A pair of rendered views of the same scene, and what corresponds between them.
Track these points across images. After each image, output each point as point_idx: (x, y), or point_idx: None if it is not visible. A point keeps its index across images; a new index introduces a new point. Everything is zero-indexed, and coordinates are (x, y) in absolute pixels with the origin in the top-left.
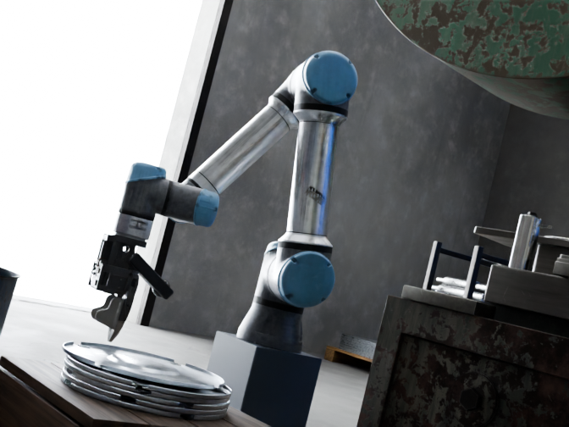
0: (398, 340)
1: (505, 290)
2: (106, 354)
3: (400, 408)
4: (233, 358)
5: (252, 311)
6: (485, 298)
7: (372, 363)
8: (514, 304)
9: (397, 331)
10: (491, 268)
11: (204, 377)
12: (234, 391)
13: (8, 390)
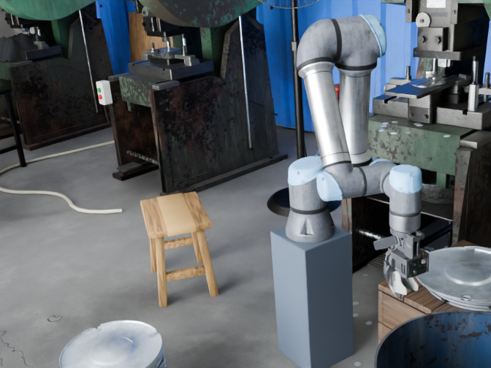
0: (476, 167)
1: (487, 120)
2: (470, 287)
3: (476, 193)
4: (332, 253)
5: (321, 219)
6: (482, 128)
7: (468, 184)
8: (489, 125)
9: (475, 163)
10: (483, 115)
11: (441, 255)
12: (342, 268)
13: None
